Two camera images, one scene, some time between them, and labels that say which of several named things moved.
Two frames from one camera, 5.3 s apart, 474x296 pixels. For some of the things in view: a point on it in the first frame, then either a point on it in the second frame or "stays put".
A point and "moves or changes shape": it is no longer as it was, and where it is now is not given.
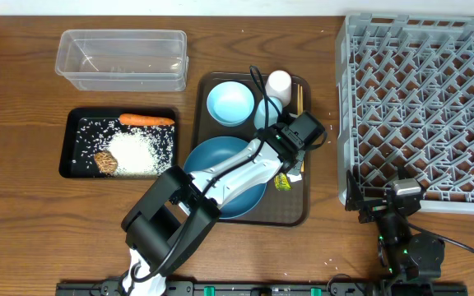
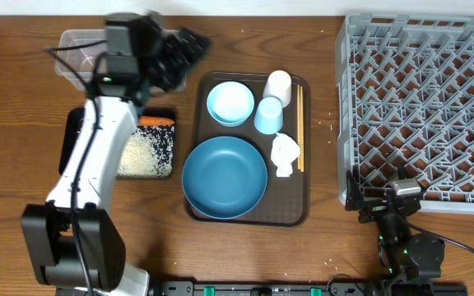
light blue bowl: [230, 104] stays put
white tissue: [294, 178] moves or changes shape
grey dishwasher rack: [421, 93] stays put
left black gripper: [302, 153] -> [178, 49]
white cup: [280, 85] stays put
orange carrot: [137, 119] stays put
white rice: [146, 120] -> [148, 152]
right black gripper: [373, 208] stays put
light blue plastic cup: [260, 113] stays put
